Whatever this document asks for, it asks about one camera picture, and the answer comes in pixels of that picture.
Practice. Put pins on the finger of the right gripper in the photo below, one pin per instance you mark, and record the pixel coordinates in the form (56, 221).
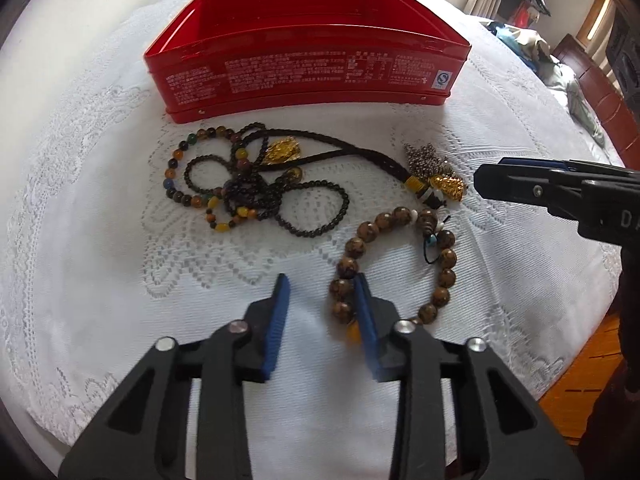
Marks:
(597, 202)
(569, 165)

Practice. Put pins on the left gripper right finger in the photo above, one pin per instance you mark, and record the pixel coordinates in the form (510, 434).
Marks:
(501, 431)

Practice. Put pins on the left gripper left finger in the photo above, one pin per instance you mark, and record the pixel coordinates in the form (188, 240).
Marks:
(140, 431)

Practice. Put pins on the dark wooden headboard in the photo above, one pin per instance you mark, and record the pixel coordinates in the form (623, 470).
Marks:
(614, 115)

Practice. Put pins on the pile of clothes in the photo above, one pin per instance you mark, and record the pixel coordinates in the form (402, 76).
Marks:
(558, 77)

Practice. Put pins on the white lace bedspread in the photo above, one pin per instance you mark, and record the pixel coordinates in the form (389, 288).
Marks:
(97, 263)

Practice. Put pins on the red tin box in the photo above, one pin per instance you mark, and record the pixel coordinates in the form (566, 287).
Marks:
(221, 57)

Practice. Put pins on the gold pixiu cord pendant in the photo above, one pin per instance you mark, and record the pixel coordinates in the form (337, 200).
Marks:
(438, 190)

